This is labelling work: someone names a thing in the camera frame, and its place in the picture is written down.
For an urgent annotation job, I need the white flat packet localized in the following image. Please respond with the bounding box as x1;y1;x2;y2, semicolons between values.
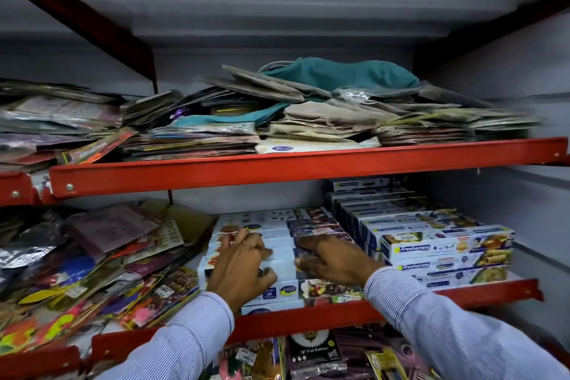
255;137;382;155

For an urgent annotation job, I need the pile of beige cloth bags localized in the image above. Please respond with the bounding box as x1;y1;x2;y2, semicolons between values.
202;64;542;147

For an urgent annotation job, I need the person's left forearm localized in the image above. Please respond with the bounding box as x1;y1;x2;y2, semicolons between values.
95;291;235;380

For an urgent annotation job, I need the row of long foil-wrap boxes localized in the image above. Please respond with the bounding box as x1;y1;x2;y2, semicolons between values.
324;176;516;292

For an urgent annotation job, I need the orange printed packet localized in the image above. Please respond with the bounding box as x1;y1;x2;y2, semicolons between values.
59;128;138;166

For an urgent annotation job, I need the person's right hand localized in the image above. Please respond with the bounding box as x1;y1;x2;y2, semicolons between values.
294;235;386;289

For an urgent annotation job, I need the stack of white boxes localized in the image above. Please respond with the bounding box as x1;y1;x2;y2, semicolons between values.
197;207;367;316

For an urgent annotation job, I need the person's left hand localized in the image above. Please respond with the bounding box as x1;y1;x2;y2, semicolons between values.
207;228;278;314

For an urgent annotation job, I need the red metal shelving rack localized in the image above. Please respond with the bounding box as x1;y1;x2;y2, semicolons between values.
0;0;570;380

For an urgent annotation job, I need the pile of shiny flat packets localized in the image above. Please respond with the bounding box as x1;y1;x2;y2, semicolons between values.
0;78;261;173

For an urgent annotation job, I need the teal cloth bag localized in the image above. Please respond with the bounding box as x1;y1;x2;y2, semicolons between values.
259;57;420;94

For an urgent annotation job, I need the black foil balloon packet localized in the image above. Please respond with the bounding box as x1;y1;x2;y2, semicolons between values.
286;329;347;379

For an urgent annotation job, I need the pile of colourful party packets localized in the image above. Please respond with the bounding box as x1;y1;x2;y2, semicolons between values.
0;199;217;359

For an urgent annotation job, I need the person's right forearm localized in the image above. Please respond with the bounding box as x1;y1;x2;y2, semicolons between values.
364;266;570;380

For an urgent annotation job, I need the bunch of hanging party packets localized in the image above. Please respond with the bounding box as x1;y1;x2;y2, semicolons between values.
199;324;444;380

